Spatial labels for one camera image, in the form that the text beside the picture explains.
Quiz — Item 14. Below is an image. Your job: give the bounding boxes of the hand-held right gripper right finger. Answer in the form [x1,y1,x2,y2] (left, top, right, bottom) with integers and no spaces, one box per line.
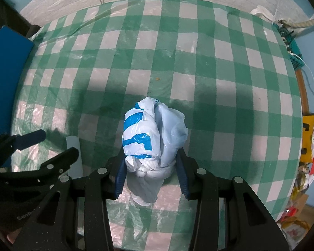
[175,149,289,251]

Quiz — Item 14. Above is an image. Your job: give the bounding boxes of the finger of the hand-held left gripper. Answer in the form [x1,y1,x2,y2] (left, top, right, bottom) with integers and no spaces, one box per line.
[0,130,47,163]
[0,147,80,183]

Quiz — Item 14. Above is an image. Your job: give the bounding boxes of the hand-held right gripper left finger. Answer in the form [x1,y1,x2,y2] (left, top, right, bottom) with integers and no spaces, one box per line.
[12,154,126,251]

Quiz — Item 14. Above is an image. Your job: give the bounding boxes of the white plastic bag blue print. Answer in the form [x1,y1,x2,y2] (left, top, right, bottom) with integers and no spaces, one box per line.
[122,96,188,206]

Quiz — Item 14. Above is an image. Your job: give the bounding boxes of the person's left hand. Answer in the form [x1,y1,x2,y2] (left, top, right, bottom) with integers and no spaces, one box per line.
[6,233,23,245]

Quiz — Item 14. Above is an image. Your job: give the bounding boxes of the white flat strip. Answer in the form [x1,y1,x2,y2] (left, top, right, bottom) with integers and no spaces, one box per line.
[66,135,84,179]

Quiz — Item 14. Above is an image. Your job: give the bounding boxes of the blue flat case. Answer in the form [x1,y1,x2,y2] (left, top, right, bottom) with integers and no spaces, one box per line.
[0,25,35,137]

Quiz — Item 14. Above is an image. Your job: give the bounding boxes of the black stand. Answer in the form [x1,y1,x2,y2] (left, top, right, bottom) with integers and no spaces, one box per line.
[26,24,41,38]

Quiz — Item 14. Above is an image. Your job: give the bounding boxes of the pile of colourful packets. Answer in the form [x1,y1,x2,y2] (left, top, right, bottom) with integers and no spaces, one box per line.
[277,114,314,251]

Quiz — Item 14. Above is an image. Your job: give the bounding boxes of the yellow box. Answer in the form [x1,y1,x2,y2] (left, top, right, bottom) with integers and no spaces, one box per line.
[301,113,314,163]

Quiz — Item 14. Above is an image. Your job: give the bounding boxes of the teal plastic basket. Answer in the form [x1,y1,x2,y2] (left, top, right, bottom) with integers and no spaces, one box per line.
[273,21,304,70]

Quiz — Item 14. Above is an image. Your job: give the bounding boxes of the white plastic object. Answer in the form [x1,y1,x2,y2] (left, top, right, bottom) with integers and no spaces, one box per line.
[250,5,274,22]

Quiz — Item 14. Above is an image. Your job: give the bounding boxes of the white cable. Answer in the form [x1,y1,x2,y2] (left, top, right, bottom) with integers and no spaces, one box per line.
[290,53,314,103]

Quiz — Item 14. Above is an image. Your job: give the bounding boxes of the beige hose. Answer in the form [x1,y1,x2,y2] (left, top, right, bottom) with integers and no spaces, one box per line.
[285,15,314,30]

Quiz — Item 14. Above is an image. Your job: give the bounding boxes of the white hanging string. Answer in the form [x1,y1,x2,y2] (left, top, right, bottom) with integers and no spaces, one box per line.
[273,0,283,22]

